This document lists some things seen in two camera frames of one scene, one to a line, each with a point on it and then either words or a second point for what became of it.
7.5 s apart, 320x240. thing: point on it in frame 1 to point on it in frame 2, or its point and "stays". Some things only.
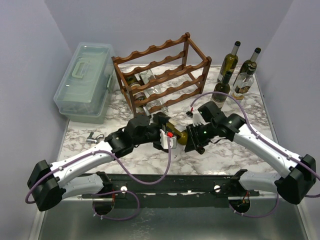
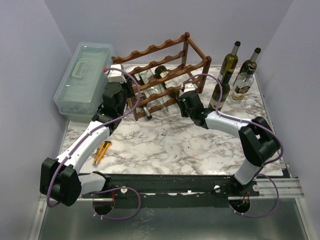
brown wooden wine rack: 159,76 stays
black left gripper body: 155,130 to 127,90
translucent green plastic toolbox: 87,84 stays
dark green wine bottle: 181,136 to 161,71
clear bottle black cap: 244,82 stays
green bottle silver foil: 229,63 stays
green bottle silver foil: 246,64 stays
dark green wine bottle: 223,87 stays
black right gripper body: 191,137 to 182,100
